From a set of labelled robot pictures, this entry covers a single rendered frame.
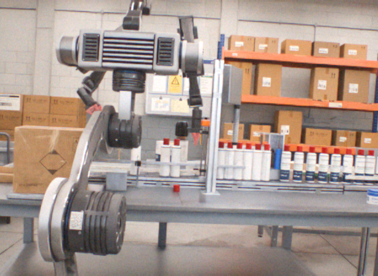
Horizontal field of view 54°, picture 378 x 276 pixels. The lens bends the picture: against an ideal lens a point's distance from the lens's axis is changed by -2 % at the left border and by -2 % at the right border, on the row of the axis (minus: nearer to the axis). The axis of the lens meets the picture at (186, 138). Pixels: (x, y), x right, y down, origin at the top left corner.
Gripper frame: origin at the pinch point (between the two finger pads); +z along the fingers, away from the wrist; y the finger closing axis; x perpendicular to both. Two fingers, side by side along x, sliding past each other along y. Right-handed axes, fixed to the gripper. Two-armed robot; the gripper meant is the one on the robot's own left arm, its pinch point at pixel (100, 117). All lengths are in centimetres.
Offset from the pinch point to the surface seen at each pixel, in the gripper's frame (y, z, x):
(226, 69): -28, 22, -69
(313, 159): -7, 89, -83
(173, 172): -15, 49, -17
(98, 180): -21.5, 29.2, 16.3
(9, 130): 290, -102, 162
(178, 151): -15, 41, -26
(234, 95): -23, 34, -66
